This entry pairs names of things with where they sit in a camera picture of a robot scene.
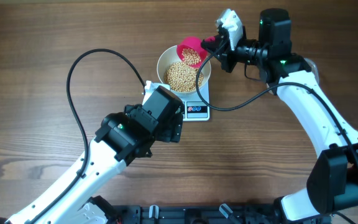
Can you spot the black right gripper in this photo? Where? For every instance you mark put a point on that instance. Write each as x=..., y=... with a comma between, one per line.
x=225, y=52

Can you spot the pink plastic scoop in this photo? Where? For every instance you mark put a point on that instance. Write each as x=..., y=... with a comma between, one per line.
x=194, y=46

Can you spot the white round bowl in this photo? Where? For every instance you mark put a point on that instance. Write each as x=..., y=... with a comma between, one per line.
x=167, y=58

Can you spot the clear plastic container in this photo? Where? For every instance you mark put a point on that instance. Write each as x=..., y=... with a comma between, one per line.
x=314, y=70

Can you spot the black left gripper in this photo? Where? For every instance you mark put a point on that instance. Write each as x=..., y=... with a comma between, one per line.
x=171, y=132

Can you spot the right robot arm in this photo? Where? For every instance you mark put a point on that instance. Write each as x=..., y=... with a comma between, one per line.
x=332, y=185

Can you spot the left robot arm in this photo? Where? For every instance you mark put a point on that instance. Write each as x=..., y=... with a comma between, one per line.
x=121, y=138

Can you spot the white digital kitchen scale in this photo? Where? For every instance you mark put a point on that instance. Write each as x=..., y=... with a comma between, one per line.
x=195, y=108

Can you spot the yellow soybeans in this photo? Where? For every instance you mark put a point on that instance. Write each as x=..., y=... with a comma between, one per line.
x=181, y=76

